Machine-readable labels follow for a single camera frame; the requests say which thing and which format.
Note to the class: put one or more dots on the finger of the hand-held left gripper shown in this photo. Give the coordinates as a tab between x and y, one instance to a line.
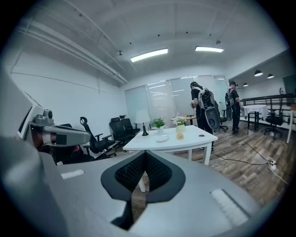
76	137

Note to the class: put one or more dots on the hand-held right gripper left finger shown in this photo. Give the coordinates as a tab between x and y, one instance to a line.
92	185

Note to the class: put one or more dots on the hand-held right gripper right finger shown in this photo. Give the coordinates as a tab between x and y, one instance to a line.
196	185

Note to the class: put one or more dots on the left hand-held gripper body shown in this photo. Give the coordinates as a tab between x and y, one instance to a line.
30	115

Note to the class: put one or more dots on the yellow sponge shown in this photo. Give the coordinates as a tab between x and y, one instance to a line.
180	136

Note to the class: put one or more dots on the white plate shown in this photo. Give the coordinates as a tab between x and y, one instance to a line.
162	138

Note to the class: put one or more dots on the pink flower potted plant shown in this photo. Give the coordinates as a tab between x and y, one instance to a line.
180	121

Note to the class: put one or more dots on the round wooden table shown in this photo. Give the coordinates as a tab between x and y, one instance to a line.
187	118

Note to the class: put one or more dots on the white shade table lamp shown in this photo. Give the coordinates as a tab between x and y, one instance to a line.
141	116

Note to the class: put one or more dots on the green leafy potted plant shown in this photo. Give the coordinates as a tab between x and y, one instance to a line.
159	123

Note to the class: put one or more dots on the grey backpack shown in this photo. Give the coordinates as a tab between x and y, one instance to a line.
229	104
210	111

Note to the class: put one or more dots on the white ceiling pipes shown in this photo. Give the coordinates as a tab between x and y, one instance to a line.
69	48

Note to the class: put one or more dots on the white power strip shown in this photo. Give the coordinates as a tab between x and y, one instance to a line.
272	163

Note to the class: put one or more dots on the frosted glass partition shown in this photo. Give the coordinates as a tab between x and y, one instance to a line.
159	99

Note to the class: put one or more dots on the white cloth covered table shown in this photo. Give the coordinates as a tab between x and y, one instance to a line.
254	108

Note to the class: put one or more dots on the black metal railing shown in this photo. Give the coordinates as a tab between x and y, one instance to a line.
266	99

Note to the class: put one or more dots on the long ceiling light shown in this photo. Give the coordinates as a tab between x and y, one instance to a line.
149	54
209	48

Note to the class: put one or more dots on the dark wall board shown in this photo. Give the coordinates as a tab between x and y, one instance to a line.
290	83

